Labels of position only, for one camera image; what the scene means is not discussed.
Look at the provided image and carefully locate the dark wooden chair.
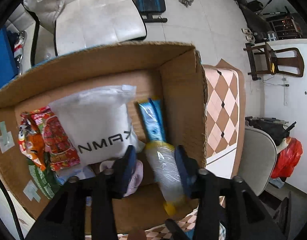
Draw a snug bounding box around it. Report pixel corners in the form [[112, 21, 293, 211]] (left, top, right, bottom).
[[245, 42, 304, 81]]

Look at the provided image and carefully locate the small red snack packet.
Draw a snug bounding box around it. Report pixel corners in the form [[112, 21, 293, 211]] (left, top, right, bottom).
[[17, 110, 48, 172]]

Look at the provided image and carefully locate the white zip pouch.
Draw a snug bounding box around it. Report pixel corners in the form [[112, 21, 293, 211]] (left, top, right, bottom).
[[49, 84, 146, 167]]

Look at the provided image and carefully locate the white padded chair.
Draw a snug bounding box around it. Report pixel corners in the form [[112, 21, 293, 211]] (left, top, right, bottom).
[[31, 0, 147, 65]]

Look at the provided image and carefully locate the checkered table cover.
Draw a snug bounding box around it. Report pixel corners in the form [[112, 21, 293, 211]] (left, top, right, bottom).
[[0, 59, 246, 240]]

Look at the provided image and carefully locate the printed cardboard box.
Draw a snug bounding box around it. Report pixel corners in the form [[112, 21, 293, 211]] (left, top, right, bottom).
[[0, 41, 208, 234]]

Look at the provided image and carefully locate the red plastic bag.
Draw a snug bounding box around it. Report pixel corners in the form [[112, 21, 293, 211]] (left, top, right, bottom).
[[271, 137, 304, 179]]

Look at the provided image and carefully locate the small black box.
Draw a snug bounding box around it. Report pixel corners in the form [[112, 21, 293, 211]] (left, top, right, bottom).
[[246, 0, 264, 12]]

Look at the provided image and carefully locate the grey office chair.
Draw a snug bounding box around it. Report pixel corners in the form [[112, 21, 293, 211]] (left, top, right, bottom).
[[237, 126, 277, 197]]

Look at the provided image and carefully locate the long blue packet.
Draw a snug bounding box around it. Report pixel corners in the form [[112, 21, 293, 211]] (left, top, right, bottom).
[[137, 97, 167, 145]]

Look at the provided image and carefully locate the large red snack packet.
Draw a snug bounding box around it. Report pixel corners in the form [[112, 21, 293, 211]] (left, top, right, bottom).
[[29, 106, 81, 172]]

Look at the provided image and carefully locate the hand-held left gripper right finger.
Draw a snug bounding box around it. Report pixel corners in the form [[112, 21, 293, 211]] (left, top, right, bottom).
[[165, 145, 286, 240]]

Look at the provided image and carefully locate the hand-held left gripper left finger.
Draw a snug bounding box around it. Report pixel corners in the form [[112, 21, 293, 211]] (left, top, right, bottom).
[[25, 145, 138, 240]]

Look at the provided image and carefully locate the blue folded mat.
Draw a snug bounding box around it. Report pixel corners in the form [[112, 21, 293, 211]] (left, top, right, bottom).
[[0, 26, 15, 94]]

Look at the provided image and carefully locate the black padded bench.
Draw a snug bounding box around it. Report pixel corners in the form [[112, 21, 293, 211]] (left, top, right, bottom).
[[237, 2, 272, 43]]

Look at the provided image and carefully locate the red white striped object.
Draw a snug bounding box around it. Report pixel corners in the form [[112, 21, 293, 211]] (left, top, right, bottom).
[[7, 30, 28, 77]]

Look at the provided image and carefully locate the black cable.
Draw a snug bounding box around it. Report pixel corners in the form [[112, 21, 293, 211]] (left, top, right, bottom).
[[0, 170, 26, 240]]

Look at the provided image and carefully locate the white down jacket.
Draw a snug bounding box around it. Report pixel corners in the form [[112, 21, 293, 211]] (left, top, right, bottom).
[[23, 0, 144, 34]]

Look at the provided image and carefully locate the yellow clear plastic packet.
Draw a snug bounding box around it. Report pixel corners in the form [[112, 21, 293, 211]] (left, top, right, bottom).
[[144, 141, 187, 215]]

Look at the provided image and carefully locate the dark drawer cabinet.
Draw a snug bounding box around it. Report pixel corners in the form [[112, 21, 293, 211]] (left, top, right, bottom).
[[270, 17, 302, 40]]

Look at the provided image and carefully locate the person's left hand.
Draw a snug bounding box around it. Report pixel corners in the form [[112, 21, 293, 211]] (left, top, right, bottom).
[[129, 228, 147, 240]]

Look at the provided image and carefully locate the black charger with cable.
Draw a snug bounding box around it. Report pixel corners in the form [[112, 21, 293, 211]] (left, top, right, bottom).
[[262, 76, 290, 88]]

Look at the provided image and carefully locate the blue tissue pack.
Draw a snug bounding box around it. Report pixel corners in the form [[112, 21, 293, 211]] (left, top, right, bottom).
[[55, 165, 95, 184]]

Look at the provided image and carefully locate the green snack packet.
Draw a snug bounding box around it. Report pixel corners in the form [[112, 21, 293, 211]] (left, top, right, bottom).
[[27, 160, 61, 200]]

